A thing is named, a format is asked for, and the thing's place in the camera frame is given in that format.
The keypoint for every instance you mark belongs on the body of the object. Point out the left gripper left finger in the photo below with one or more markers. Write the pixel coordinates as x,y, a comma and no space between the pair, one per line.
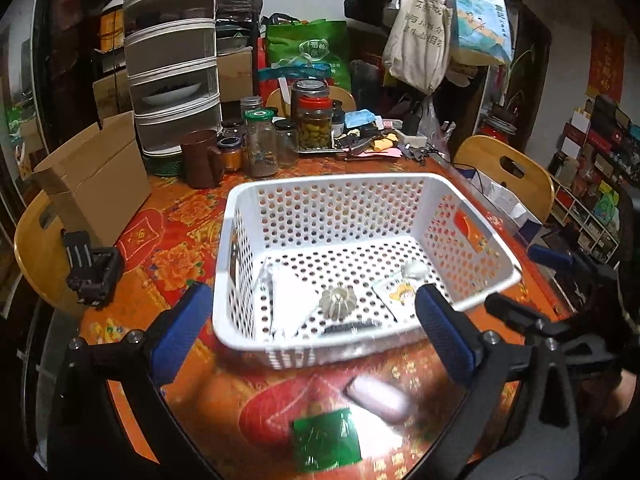
173,333

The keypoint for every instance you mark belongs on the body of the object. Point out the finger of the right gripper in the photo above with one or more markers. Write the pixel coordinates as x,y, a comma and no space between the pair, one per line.
550,259
516,316

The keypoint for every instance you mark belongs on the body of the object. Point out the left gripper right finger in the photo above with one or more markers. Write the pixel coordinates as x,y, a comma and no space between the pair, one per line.
454,337

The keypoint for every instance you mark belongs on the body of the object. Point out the pink white towel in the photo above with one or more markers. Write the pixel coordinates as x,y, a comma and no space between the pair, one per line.
380,398

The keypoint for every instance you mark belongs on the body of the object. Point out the white ridged soft toy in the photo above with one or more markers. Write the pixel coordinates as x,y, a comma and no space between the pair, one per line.
337,303

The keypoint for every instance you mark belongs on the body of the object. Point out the clear plastic bag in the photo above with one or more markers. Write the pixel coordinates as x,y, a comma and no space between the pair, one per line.
293,300

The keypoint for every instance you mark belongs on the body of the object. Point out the green plastic snack packet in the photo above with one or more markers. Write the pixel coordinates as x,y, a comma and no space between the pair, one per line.
326,441

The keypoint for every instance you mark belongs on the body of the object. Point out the black soft object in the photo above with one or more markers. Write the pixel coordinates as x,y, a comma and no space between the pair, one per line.
350,328

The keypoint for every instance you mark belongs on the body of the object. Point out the white blue paper bag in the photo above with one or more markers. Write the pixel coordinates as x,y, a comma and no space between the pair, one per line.
506,201

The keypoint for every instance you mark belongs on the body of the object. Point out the right wooden chair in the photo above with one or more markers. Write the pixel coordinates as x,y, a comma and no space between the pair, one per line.
505,165

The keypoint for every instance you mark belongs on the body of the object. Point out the shelf of boxes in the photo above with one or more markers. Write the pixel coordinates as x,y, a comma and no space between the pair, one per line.
597,154

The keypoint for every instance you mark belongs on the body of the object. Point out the white perforated plastic basket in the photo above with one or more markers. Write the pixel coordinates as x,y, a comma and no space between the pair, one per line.
352,230

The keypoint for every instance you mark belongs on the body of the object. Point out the left wooden chair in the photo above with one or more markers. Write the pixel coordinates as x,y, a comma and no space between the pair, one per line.
41,256

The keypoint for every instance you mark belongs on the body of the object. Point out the brown cardboard box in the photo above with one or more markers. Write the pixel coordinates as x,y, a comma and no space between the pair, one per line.
96,181

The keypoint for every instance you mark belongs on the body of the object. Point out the brown ceramic mug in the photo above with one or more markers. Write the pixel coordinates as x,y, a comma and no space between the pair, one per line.
202,162

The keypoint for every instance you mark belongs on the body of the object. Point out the small amber jar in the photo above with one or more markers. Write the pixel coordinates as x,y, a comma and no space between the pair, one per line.
230,148

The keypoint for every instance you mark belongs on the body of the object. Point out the green lid glass jar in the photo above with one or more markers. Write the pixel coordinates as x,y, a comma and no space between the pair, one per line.
261,143

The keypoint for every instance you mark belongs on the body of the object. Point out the small dark lid jar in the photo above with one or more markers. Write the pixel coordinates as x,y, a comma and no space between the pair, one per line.
287,140

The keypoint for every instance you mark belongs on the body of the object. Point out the beige canvas tote bag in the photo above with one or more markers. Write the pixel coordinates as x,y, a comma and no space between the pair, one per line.
417,50

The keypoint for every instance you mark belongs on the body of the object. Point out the blue illustrated tote bag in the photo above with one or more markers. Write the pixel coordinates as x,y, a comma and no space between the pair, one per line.
480,33

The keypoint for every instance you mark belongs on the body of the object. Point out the red lid pickle jar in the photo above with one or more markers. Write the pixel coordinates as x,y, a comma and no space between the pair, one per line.
312,110

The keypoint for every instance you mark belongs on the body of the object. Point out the green shopping bag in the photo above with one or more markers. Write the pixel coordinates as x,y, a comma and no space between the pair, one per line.
290,41

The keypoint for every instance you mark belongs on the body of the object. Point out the tiered mesh food cover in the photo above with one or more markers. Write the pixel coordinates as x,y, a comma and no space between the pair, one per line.
170,50

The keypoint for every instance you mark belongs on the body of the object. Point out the red wall scroll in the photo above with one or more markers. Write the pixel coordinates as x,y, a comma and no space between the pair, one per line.
607,61

